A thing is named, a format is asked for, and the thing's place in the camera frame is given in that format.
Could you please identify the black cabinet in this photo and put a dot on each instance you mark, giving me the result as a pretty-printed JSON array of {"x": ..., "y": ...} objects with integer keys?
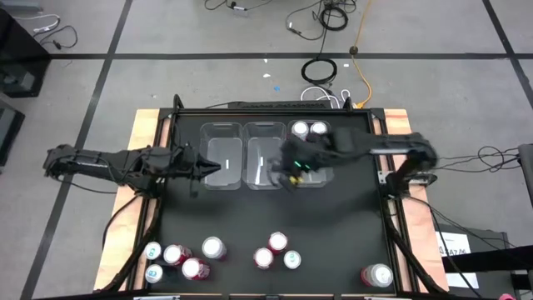
[{"x": 21, "y": 54}]

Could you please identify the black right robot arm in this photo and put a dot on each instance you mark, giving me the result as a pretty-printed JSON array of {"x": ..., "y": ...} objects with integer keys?
[{"x": 387, "y": 143}]

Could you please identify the dark grey equipment case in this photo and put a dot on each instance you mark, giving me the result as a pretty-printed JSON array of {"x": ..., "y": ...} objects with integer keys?
[{"x": 8, "y": 129}]

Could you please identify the clear plastic bin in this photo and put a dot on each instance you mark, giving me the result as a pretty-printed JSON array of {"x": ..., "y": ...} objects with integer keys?
[
  {"x": 220, "y": 137},
  {"x": 325, "y": 179},
  {"x": 260, "y": 133}
]

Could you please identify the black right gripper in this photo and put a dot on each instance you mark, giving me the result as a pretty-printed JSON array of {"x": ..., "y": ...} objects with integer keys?
[{"x": 306, "y": 156}]

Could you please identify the white paper sheet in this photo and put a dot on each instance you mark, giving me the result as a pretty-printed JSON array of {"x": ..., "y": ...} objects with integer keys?
[
  {"x": 462, "y": 280},
  {"x": 453, "y": 241}
]

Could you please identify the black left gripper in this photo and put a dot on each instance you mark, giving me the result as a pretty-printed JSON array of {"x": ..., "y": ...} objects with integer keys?
[{"x": 183, "y": 164}]

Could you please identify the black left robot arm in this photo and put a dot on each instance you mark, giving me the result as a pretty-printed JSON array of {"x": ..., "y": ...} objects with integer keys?
[{"x": 104, "y": 164}]

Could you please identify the red Coca-Cola can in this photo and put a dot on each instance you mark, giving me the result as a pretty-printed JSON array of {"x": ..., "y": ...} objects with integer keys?
[
  {"x": 277, "y": 241},
  {"x": 172, "y": 254},
  {"x": 192, "y": 268}
]

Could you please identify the plywood side board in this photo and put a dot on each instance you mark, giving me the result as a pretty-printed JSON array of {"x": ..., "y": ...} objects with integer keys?
[
  {"x": 125, "y": 208},
  {"x": 420, "y": 216}
]

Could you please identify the black cart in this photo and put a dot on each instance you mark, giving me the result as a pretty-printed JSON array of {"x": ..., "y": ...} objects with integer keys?
[{"x": 491, "y": 287}]

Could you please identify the red Coca-Cola can Star Wars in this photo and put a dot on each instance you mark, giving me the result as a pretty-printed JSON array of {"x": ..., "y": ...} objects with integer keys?
[{"x": 263, "y": 258}]

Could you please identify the grey metal post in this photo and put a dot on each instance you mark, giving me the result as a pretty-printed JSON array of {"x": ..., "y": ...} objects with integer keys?
[{"x": 526, "y": 166}]

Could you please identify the black aluminium table frame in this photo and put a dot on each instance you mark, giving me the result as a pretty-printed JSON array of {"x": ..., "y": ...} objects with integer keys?
[{"x": 270, "y": 111}]

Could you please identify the grey power adapter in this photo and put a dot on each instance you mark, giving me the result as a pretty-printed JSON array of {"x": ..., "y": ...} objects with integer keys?
[{"x": 240, "y": 9}]

